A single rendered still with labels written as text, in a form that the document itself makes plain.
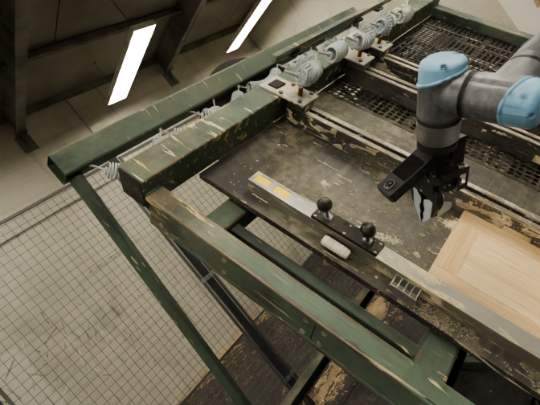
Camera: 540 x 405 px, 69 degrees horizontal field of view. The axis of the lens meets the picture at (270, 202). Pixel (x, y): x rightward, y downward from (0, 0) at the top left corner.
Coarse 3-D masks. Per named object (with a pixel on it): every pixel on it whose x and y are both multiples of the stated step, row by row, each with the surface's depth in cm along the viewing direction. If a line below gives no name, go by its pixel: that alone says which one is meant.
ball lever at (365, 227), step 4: (364, 224) 90; (368, 224) 90; (372, 224) 90; (360, 228) 90; (364, 228) 89; (368, 228) 89; (372, 228) 89; (360, 232) 91; (364, 232) 89; (368, 232) 89; (372, 232) 89; (364, 236) 90; (368, 236) 90; (372, 236) 90; (364, 240) 100; (368, 240) 98; (372, 240) 99; (368, 244) 99
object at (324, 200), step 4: (320, 200) 94; (324, 200) 94; (328, 200) 94; (320, 204) 94; (324, 204) 93; (328, 204) 93; (332, 204) 94; (320, 208) 94; (324, 208) 94; (328, 208) 94; (328, 212) 100; (324, 216) 104; (328, 216) 103; (332, 216) 104; (328, 220) 104
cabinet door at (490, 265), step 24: (456, 240) 108; (480, 240) 109; (504, 240) 109; (432, 264) 101; (456, 264) 102; (480, 264) 103; (504, 264) 104; (528, 264) 104; (456, 288) 96; (480, 288) 97; (504, 288) 98; (528, 288) 99; (504, 312) 93; (528, 312) 94
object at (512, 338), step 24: (264, 192) 112; (336, 240) 104; (384, 264) 98; (408, 264) 98; (432, 288) 93; (456, 312) 91; (480, 312) 90; (504, 336) 86; (528, 336) 87; (528, 360) 86
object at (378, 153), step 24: (288, 96) 134; (312, 96) 136; (288, 120) 141; (312, 120) 134; (336, 120) 133; (336, 144) 133; (360, 144) 127; (384, 144) 126; (384, 168) 126; (456, 192) 115; (480, 192) 115; (480, 216) 114; (504, 216) 110; (528, 216) 110
